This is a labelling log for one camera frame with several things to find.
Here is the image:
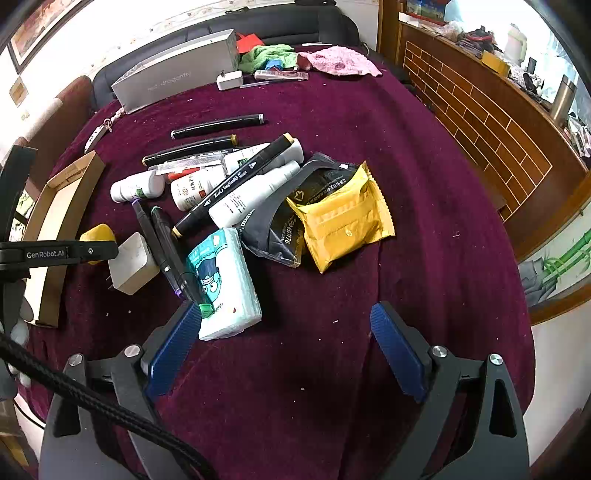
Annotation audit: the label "yellow snack packet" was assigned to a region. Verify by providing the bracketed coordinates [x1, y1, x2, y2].
[286, 161, 396, 274]

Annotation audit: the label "beige wall switch plate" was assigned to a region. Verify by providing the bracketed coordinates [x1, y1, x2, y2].
[9, 76, 29, 105]

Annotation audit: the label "toothpaste tube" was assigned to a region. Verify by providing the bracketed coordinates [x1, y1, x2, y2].
[254, 69, 309, 82]

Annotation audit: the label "person's left hand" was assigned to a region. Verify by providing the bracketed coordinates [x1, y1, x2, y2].
[0, 281, 35, 388]

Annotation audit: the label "green cloth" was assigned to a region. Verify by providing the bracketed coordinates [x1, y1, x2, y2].
[238, 44, 301, 75]

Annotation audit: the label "clear packet red contents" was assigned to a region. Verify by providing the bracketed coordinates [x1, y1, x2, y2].
[148, 154, 225, 182]

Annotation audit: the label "black marker purple cap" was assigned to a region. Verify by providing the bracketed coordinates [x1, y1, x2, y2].
[131, 198, 185, 301]

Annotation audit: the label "wooden counter brick pattern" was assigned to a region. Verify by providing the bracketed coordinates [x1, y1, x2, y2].
[376, 0, 591, 264]

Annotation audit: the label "pink towel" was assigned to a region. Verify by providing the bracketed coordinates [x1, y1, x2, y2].
[298, 46, 383, 78]

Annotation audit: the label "black foil packet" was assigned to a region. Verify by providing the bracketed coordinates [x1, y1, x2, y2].
[240, 152, 358, 268]

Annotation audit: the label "long grey box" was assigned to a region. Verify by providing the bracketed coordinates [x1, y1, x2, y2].
[111, 28, 241, 114]

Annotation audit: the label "yellow box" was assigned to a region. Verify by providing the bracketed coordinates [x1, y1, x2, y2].
[480, 50, 512, 77]

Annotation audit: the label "cardboard tray box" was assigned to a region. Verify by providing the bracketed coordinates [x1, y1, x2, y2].
[22, 150, 107, 328]

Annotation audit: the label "framed wall picture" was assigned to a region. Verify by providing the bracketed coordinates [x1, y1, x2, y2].
[7, 0, 93, 75]

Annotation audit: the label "black sofa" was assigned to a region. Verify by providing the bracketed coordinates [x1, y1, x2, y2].
[92, 4, 361, 109]

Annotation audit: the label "cartoon print tissue pack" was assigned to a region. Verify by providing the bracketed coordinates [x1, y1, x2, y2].
[186, 227, 263, 342]

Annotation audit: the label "white bottle red label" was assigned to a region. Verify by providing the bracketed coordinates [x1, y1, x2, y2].
[170, 164, 229, 212]

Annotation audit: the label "red paper bag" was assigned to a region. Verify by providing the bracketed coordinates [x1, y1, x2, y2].
[235, 31, 265, 55]

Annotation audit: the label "white cube charger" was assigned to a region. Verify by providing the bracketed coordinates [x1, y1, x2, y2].
[107, 232, 161, 296]

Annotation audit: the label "black marker beige caps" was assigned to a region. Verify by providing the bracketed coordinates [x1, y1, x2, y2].
[172, 132, 295, 239]

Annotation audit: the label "bamboo wall painting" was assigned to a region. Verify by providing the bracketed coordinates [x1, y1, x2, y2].
[517, 226, 591, 310]

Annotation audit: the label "white kettle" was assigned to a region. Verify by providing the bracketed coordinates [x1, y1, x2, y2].
[503, 23, 529, 63]

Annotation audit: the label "yellow rounded object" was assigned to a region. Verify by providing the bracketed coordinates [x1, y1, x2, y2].
[79, 224, 117, 265]

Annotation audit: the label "black marker green cap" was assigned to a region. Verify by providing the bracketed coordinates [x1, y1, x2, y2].
[150, 206, 214, 319]

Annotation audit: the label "white flat power adapter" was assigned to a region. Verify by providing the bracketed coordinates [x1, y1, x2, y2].
[216, 69, 244, 92]

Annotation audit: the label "brown chair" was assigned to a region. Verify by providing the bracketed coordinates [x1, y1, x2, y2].
[23, 75, 95, 199]

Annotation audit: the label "white keychain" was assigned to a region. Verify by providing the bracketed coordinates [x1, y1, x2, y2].
[84, 107, 127, 154]

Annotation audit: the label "small white bottle green label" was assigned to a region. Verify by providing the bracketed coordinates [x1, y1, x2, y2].
[110, 170, 165, 204]

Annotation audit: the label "black braided cable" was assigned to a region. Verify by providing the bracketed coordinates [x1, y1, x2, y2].
[0, 330, 218, 480]

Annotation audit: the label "black marker yellow cap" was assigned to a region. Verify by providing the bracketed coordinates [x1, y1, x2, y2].
[141, 134, 239, 168]

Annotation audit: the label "white bottle leaf print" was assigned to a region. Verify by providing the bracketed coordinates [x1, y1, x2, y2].
[223, 137, 304, 175]

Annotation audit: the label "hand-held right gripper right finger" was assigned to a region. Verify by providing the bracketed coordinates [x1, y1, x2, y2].
[369, 301, 532, 480]

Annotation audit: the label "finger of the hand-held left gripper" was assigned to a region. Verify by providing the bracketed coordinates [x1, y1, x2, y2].
[0, 240, 119, 281]

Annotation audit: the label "plain white bottle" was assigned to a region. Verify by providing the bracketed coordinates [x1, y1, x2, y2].
[209, 160, 302, 229]

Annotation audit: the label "steel thermos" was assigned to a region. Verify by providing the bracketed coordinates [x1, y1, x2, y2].
[549, 75, 578, 127]

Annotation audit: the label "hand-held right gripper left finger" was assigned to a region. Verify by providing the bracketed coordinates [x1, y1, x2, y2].
[39, 300, 204, 480]

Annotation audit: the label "black marker grey cap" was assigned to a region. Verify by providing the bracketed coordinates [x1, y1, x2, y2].
[170, 113, 265, 140]

